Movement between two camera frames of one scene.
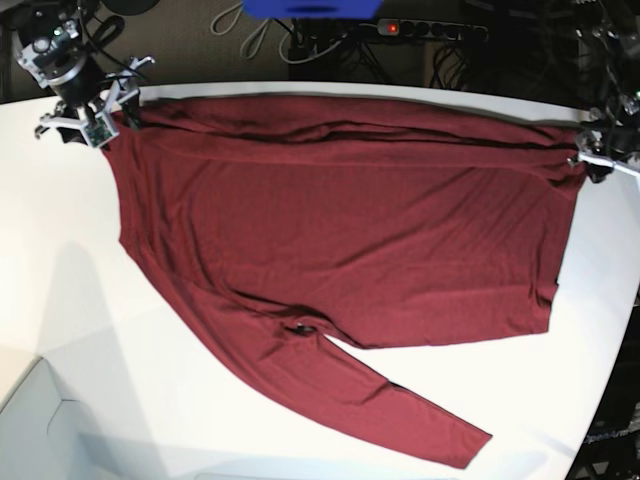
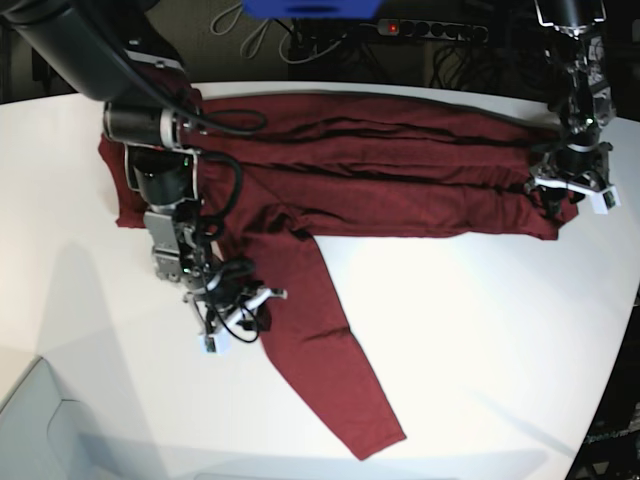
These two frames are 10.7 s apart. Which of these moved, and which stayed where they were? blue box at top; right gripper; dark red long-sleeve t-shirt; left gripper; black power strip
Moved: right gripper; left gripper; dark red long-sleeve t-shirt
Stayed: blue box at top; black power strip
